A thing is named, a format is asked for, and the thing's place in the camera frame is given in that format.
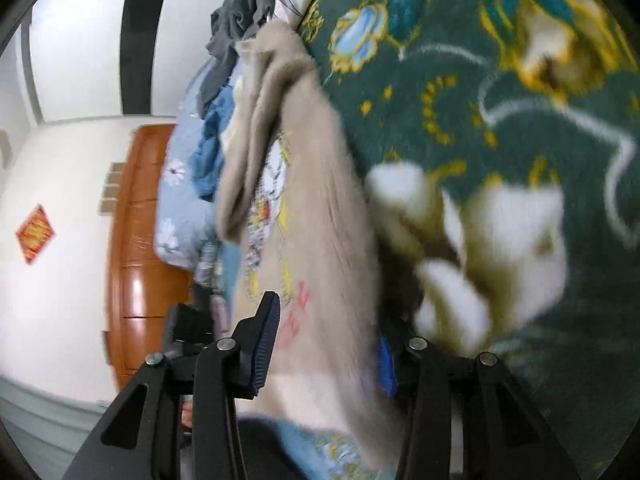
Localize beige knit graphic sweater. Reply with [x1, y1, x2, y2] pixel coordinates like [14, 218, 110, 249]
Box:
[215, 20, 405, 469]

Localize wooden headboard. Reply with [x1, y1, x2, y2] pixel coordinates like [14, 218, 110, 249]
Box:
[105, 124, 191, 389]

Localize grey-blue floral quilt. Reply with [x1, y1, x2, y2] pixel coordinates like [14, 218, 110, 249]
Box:
[153, 0, 312, 271]

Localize blue t-shirt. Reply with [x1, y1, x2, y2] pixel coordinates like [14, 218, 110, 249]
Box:
[188, 86, 234, 203]

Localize dark grey garment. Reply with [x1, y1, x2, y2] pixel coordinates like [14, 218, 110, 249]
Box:
[198, 0, 276, 117]

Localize teal floral plush blanket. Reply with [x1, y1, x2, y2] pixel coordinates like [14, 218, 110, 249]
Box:
[298, 0, 639, 479]

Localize red wall decoration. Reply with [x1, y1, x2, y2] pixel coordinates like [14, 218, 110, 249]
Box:
[15, 204, 55, 264]

